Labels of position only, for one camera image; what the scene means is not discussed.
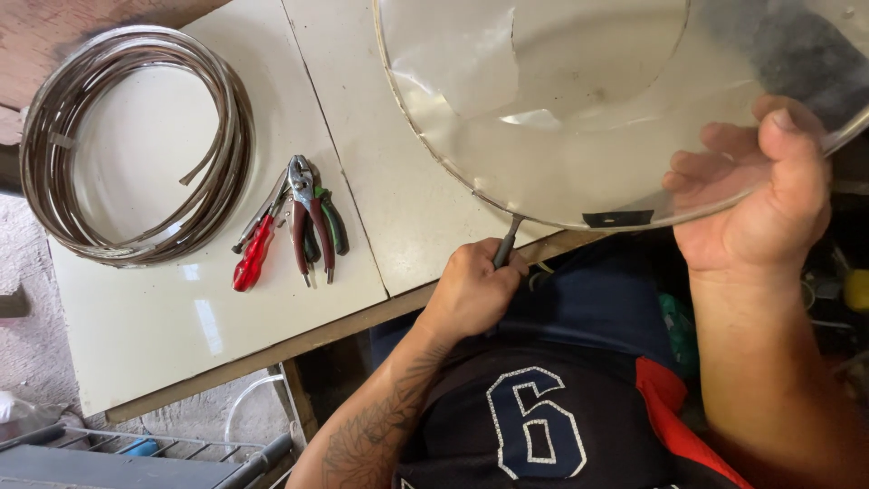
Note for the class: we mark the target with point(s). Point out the clear plastic round cover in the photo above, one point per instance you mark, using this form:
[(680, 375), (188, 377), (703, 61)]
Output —
[(584, 108)]

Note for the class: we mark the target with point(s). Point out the person's left hand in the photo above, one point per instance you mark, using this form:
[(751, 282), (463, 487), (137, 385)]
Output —
[(470, 293)]

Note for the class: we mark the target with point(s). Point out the coil of brown metal strip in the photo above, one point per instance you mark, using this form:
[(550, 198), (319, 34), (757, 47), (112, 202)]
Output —
[(136, 146)]

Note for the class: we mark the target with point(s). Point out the yellow object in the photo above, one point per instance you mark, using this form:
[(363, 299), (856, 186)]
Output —
[(857, 291)]

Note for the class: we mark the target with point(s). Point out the person's dark blue shorts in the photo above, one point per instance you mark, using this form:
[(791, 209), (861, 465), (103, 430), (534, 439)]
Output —
[(584, 299)]

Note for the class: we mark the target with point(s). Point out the person's right hand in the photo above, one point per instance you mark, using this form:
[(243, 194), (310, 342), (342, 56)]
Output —
[(760, 210)]

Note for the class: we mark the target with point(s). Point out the person's dark numbered jersey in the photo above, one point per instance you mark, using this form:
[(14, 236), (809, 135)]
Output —
[(543, 421)]

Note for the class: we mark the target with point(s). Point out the person's left fingers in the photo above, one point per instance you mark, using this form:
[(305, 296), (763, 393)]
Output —
[(492, 261)]

